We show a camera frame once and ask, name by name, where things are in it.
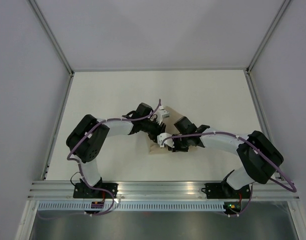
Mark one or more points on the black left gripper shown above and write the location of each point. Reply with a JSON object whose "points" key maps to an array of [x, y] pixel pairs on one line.
{"points": [[158, 130]]}

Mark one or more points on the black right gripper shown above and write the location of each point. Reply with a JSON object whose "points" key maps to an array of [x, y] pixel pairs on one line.
{"points": [[176, 149]]}

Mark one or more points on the beige cloth napkin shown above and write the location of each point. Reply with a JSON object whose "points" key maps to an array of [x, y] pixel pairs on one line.
{"points": [[174, 116]]}

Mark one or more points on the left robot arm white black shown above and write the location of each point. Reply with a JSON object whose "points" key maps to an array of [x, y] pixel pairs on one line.
{"points": [[88, 137]]}

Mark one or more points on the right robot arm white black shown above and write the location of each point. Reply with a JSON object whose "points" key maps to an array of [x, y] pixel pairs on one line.
{"points": [[258, 156]]}

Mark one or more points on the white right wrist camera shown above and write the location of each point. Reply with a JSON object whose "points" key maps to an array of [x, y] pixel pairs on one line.
{"points": [[165, 139]]}

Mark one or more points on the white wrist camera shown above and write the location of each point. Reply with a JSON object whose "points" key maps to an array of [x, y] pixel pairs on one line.
{"points": [[165, 139], [161, 114]]}

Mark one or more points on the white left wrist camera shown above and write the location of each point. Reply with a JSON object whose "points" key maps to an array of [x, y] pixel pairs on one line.
{"points": [[161, 114]]}

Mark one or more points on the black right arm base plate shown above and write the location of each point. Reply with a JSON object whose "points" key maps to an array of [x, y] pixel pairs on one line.
{"points": [[215, 191]]}

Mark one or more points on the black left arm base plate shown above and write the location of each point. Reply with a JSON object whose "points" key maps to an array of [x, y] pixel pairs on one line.
{"points": [[82, 191]]}

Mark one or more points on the white slotted cable duct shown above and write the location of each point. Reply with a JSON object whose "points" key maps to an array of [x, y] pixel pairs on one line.
{"points": [[164, 206]]}

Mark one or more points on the aluminium front rail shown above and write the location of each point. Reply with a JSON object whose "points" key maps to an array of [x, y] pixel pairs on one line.
{"points": [[156, 191]]}

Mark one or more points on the right aluminium frame post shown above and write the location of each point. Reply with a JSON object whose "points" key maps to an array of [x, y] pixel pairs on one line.
{"points": [[268, 34]]}

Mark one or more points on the aluminium frame post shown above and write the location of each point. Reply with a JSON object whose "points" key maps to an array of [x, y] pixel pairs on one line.
{"points": [[50, 35], [268, 34]]}

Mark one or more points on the left aluminium frame post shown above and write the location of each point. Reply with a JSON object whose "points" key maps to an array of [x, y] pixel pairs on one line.
{"points": [[50, 35]]}

